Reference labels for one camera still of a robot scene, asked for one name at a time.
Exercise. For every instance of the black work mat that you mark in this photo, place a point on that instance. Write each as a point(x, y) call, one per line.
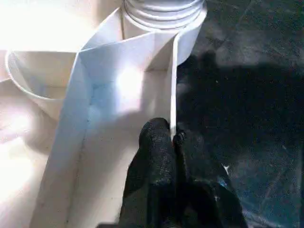
point(251, 118)

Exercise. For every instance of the white plastic table leg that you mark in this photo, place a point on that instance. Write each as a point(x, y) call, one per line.
point(161, 12)

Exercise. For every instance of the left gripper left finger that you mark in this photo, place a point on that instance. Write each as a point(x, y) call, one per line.
point(152, 180)

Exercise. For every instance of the white plastic table top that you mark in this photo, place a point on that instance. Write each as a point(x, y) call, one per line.
point(57, 118)

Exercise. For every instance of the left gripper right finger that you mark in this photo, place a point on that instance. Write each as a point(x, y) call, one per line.
point(204, 194)

